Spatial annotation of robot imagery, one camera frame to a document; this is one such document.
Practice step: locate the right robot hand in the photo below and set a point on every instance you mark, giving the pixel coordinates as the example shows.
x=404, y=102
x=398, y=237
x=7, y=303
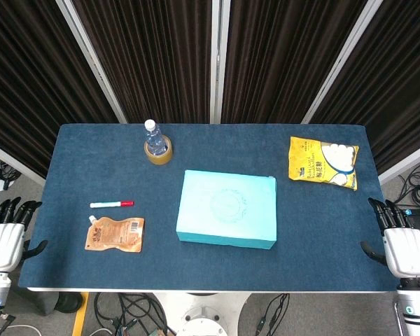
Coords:
x=406, y=252

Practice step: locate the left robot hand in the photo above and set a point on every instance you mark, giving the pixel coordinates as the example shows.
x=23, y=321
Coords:
x=3, y=245

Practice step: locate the yellow marshmallow bag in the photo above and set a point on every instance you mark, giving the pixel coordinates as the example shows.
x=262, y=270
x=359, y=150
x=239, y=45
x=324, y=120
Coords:
x=308, y=161

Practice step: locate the light blue shoe box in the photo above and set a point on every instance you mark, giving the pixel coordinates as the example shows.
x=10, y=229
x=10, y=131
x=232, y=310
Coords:
x=227, y=206

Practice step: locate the orange spout pouch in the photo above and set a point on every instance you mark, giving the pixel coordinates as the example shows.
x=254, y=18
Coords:
x=115, y=234

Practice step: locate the white marker with red cap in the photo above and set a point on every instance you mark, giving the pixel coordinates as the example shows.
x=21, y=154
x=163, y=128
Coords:
x=108, y=204

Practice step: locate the dark blue table cloth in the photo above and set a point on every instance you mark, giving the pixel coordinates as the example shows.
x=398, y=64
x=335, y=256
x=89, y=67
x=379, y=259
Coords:
x=91, y=157

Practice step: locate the dark curtain partition panel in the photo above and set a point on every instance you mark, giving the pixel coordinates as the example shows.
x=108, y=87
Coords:
x=399, y=87
x=154, y=59
x=28, y=87
x=283, y=59

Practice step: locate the brown packing tape roll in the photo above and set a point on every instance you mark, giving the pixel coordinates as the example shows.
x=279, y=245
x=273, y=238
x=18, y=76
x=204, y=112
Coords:
x=159, y=159

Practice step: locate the clear plastic water bottle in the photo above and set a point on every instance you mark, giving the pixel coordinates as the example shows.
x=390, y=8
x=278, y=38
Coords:
x=153, y=138

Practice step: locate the grey metal tube frame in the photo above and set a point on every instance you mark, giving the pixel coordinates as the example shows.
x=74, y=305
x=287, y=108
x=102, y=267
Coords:
x=399, y=318

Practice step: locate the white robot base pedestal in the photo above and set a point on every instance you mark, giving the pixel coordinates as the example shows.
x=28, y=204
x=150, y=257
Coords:
x=199, y=315

